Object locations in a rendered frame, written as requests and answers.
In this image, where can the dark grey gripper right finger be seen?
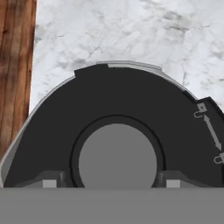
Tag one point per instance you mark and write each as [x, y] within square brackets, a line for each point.
[172, 178]

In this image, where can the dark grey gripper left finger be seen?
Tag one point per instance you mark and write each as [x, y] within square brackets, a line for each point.
[49, 178]

